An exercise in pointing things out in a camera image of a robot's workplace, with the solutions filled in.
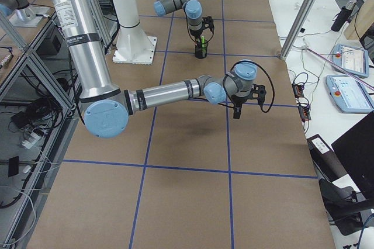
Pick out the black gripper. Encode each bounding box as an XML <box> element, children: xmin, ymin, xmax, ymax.
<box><xmin>230</xmin><ymin>95</ymin><xmax>249</xmax><ymax>119</ymax></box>
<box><xmin>188</xmin><ymin>29</ymin><xmax>203</xmax><ymax>48</ymax></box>

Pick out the green marker pen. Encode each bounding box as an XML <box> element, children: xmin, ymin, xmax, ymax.
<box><xmin>200</xmin><ymin>36</ymin><xmax>206</xmax><ymax>49</ymax></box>

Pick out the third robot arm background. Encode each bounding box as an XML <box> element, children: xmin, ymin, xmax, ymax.
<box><xmin>1</xmin><ymin>0</ymin><xmax>50</xmax><ymax>27</ymax></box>

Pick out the black mesh pen cup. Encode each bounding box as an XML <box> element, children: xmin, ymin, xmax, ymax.
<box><xmin>195</xmin><ymin>41</ymin><xmax>209</xmax><ymax>59</ymax></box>

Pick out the white pillar with base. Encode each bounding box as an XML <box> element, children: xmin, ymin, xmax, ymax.
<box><xmin>112</xmin><ymin>0</ymin><xmax>157</xmax><ymax>65</ymax></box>

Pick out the orange black connector box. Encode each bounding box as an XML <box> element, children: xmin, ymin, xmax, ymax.
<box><xmin>292</xmin><ymin>84</ymin><xmax>304</xmax><ymax>98</ymax></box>

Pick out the brown paper table cover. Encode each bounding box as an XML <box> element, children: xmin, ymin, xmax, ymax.
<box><xmin>27</xmin><ymin>0</ymin><xmax>335</xmax><ymax>248</ymax></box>

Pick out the near teach pendant tablet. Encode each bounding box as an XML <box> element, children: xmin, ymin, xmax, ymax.
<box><xmin>325</xmin><ymin>75</ymin><xmax>373</xmax><ymax>113</ymax></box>

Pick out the teach pendant tablet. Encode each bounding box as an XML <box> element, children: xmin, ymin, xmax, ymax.
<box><xmin>332</xmin><ymin>44</ymin><xmax>369</xmax><ymax>78</ymax></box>
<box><xmin>325</xmin><ymin>75</ymin><xmax>373</xmax><ymax>113</ymax></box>

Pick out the black monitor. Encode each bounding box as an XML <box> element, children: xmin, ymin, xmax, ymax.
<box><xmin>332</xmin><ymin>112</ymin><xmax>374</xmax><ymax>199</ymax></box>

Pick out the far teach pendant tablet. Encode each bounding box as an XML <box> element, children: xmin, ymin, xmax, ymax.
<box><xmin>332</xmin><ymin>44</ymin><xmax>369</xmax><ymax>78</ymax></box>

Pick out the black water bottle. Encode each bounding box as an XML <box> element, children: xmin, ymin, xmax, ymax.
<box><xmin>331</xmin><ymin>0</ymin><xmax>357</xmax><ymax>32</ymax></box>

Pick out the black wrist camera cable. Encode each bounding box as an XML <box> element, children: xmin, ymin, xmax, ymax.
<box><xmin>192</xmin><ymin>61</ymin><xmax>275</xmax><ymax>113</ymax></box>

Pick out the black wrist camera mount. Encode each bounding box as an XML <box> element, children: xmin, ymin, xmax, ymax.
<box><xmin>249</xmin><ymin>84</ymin><xmax>266</xmax><ymax>106</ymax></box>

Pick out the aluminium frame post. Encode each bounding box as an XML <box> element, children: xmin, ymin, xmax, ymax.
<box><xmin>279</xmin><ymin>0</ymin><xmax>315</xmax><ymax>60</ymax></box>

